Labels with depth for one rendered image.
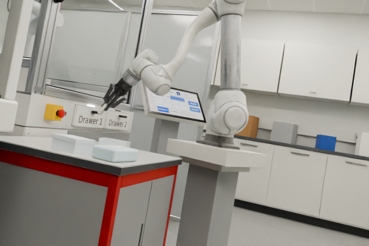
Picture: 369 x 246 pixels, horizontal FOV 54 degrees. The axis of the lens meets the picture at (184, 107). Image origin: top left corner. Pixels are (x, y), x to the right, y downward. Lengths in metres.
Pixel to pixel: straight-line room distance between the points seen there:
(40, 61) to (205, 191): 1.01
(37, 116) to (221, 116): 0.83
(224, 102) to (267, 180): 2.98
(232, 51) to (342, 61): 3.37
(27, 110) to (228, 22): 1.01
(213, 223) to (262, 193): 2.76
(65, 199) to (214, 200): 0.86
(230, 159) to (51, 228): 0.84
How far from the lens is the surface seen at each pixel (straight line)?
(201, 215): 1.93
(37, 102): 1.71
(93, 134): 2.11
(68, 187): 1.25
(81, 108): 1.94
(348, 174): 4.59
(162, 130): 2.77
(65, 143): 1.30
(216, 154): 1.71
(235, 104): 1.69
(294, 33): 5.52
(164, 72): 1.79
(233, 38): 1.79
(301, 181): 4.59
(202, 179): 1.92
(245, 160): 1.82
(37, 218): 1.34
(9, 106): 1.23
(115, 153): 1.18
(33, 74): 1.68
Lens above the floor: 0.92
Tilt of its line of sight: 3 degrees up
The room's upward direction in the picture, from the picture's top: 9 degrees clockwise
